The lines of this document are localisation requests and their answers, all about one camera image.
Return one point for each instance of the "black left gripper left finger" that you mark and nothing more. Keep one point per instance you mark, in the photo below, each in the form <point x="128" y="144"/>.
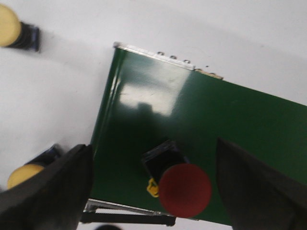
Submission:
<point x="55" y="198"/>

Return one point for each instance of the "green conveyor belt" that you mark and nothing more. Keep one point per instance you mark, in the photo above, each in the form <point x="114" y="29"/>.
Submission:
<point x="271" y="128"/>

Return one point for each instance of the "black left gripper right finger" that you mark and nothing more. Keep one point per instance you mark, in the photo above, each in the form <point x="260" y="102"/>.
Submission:
<point x="256" y="196"/>

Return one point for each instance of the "yellow push button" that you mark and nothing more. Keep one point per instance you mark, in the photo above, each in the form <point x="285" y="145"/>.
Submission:
<point x="34" y="166"/>
<point x="17" y="34"/>

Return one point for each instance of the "black conveyor drive belt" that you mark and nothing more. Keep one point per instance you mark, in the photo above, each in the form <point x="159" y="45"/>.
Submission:
<point x="107" y="215"/>

